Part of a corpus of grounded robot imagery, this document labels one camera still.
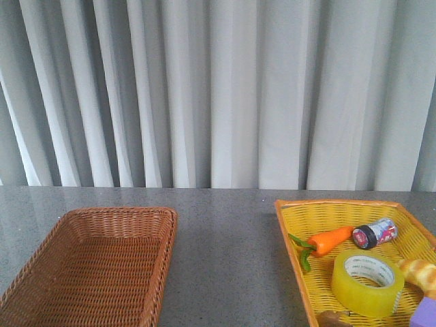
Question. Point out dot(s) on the yellow clear tape roll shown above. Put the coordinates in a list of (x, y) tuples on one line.
[(367, 284)]

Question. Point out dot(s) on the orange toy carrot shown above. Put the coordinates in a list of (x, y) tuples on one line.
[(321, 244)]

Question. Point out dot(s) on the grey pleated curtain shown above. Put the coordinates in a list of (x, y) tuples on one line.
[(315, 95)]

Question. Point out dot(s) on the brown wicker basket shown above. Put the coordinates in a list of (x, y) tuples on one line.
[(96, 267)]

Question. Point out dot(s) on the small black-lidded jar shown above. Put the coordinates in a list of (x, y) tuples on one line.
[(373, 234)]

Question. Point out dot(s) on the brown toy animal figure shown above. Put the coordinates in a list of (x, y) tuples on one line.
[(332, 318)]

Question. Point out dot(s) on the toy bread croissant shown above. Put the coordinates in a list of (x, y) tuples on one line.
[(420, 273)]

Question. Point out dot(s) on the purple foam block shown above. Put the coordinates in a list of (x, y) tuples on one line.
[(425, 314)]

